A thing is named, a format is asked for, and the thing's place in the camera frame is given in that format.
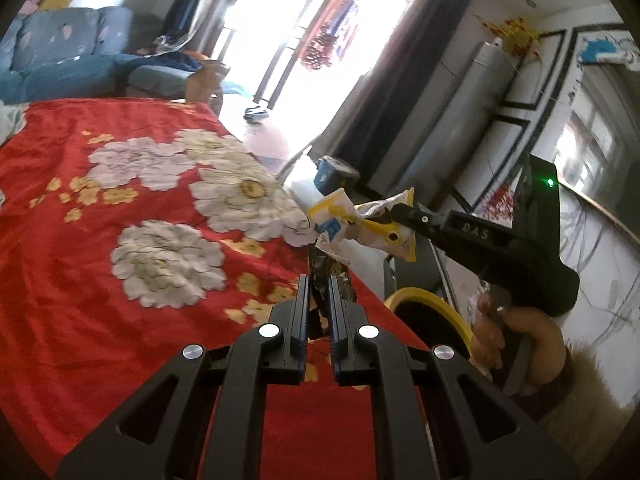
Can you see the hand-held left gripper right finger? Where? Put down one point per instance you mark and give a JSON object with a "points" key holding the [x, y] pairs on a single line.
{"points": [[334, 320]]}

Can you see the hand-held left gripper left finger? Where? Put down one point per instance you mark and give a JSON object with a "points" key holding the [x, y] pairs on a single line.
{"points": [[301, 320]]}

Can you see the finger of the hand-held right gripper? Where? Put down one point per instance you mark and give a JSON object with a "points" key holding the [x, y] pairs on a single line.
{"points": [[420, 220]]}

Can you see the dark foil wrapper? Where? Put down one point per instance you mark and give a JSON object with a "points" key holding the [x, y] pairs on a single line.
{"points": [[322, 270]]}

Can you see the white yellow packet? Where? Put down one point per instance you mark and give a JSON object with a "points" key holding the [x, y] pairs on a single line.
{"points": [[340, 210]]}

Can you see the yellow-rimmed black trash bin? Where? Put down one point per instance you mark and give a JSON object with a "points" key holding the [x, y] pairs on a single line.
{"points": [[440, 305]]}

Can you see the person's right forearm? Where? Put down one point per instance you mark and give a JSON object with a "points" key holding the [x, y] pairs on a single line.
{"points": [[590, 390]]}

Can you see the person's right hand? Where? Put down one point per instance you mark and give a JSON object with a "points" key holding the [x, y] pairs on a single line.
{"points": [[530, 325]]}

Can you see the blue storage box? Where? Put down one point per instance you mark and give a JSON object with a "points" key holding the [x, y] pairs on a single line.
{"points": [[330, 172]]}

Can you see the grey standing air conditioner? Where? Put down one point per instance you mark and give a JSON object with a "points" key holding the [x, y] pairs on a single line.
{"points": [[470, 110]]}

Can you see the grey curtain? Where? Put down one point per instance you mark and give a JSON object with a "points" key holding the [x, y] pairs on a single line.
{"points": [[400, 60]]}

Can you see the small dark pouch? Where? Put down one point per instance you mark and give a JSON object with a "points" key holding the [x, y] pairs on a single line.
{"points": [[255, 114]]}

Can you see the hanging laundry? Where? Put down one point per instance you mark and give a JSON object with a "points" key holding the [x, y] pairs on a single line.
{"points": [[320, 45]]}

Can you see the yellow artificial flowers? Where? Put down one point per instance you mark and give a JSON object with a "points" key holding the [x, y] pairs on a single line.
{"points": [[520, 30]]}

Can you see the red floral blanket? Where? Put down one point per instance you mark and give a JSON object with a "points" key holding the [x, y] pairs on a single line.
{"points": [[75, 285]]}

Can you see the brown paper bag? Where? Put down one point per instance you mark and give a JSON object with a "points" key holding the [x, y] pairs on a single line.
{"points": [[202, 85]]}

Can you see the dark blue garment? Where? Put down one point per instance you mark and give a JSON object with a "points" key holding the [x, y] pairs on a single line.
{"points": [[170, 60]]}

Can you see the dark blue curtain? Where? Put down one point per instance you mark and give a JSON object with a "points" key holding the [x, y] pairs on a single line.
{"points": [[200, 5]]}

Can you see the grey-green crumpled garment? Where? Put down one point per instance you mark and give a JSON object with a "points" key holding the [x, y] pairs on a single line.
{"points": [[10, 120]]}

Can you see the blue patterned sofa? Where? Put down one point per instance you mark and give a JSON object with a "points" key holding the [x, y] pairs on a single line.
{"points": [[50, 40]]}

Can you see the wall-mounted television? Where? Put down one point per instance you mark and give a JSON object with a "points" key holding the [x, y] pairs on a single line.
{"points": [[600, 150]]}

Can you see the blue white wall picture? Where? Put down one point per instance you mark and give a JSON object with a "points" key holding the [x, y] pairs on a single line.
{"points": [[605, 50]]}

